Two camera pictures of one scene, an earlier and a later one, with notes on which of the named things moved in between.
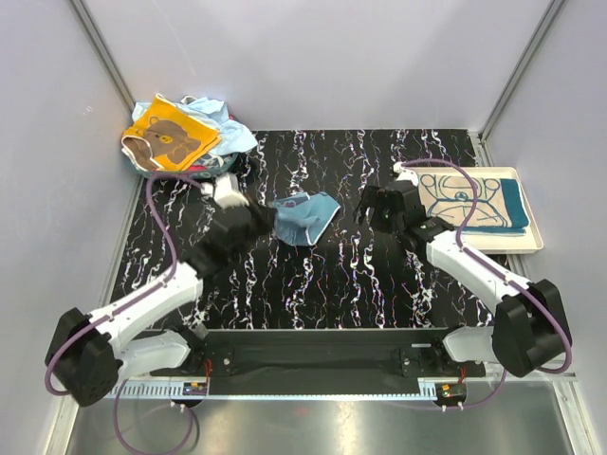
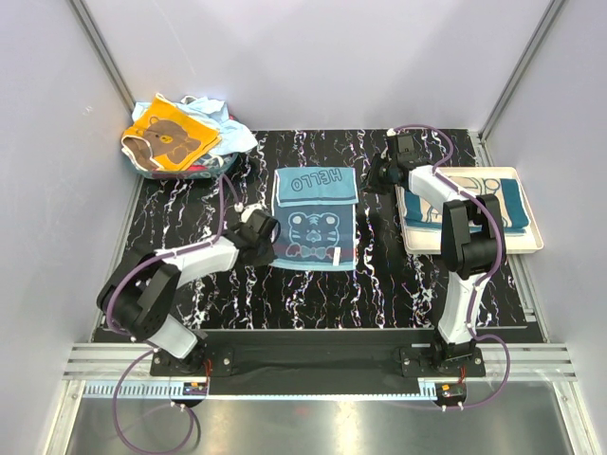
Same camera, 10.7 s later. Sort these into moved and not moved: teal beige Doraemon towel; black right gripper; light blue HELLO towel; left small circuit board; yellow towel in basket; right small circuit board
Moved: light blue HELLO towel; black right gripper
Not moved: yellow towel in basket; left small circuit board; right small circuit board; teal beige Doraemon towel
